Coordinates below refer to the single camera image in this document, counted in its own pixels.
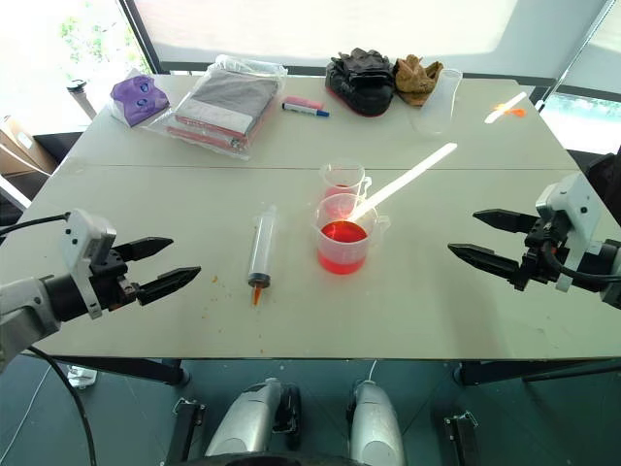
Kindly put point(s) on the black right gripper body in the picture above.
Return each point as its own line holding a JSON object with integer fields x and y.
{"x": 542, "y": 252}

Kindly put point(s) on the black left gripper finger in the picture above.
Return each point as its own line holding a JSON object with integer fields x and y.
{"x": 170, "y": 282}
{"x": 145, "y": 246}

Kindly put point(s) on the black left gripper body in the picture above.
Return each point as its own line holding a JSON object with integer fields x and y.
{"x": 112, "y": 284}

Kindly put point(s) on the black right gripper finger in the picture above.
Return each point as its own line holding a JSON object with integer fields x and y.
{"x": 485, "y": 259}
{"x": 504, "y": 219}

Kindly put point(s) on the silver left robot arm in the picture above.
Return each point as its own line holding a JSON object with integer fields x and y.
{"x": 29, "y": 303}

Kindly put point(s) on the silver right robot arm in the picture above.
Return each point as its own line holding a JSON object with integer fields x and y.
{"x": 606, "y": 269}

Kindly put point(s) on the clear syringe with orange tip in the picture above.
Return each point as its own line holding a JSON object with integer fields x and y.
{"x": 262, "y": 252}

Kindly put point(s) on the beaker with red liquid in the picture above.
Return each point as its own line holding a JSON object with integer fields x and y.
{"x": 342, "y": 242}

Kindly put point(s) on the small plastic beaker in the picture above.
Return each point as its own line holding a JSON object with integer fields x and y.
{"x": 342, "y": 180}

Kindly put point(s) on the orange small scrap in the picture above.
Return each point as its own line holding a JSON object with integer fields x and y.
{"x": 514, "y": 111}

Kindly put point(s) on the clear empty plastic beaker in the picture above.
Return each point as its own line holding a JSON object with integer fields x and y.
{"x": 439, "y": 104}

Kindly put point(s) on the black metal stand foot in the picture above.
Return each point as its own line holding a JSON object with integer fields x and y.
{"x": 184, "y": 427}
{"x": 461, "y": 437}

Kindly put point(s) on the purple plastic bag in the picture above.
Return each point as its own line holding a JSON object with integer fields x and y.
{"x": 138, "y": 99}

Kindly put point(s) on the cardboard box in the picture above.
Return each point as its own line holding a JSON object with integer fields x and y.
{"x": 22, "y": 150}

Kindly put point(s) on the silver left robot leg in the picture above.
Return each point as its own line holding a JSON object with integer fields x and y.
{"x": 245, "y": 420}

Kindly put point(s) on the silver robot leg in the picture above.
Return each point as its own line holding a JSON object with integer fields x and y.
{"x": 245, "y": 420}
{"x": 373, "y": 422}

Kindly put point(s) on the plastic bag with grey cloth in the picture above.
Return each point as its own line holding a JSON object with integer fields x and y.
{"x": 225, "y": 109}

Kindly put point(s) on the white cylinder with black cap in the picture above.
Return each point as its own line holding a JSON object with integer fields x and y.
{"x": 82, "y": 97}

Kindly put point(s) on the brown crumpled cloth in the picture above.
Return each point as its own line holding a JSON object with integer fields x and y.
{"x": 415, "y": 80}

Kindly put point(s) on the silver right robot leg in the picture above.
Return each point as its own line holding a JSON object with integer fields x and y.
{"x": 373, "y": 422}

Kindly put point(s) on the black cloth bundle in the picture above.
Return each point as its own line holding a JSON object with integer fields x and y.
{"x": 361, "y": 82}

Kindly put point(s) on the blue capped marker pen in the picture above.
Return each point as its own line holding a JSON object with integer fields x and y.
{"x": 306, "y": 110}

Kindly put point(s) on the pink whiteboard eraser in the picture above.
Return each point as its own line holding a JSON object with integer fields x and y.
{"x": 304, "y": 102}

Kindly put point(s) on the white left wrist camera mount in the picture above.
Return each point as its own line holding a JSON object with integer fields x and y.
{"x": 85, "y": 242}

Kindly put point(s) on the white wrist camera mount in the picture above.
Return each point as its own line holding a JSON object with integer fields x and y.
{"x": 572, "y": 204}
{"x": 85, "y": 242}

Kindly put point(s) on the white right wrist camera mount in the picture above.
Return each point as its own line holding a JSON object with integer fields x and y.
{"x": 572, "y": 204}

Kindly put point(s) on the black table frame bar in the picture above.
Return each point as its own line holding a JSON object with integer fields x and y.
{"x": 121, "y": 369}
{"x": 533, "y": 371}

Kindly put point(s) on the black window frame post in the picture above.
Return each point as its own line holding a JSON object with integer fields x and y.
{"x": 140, "y": 36}

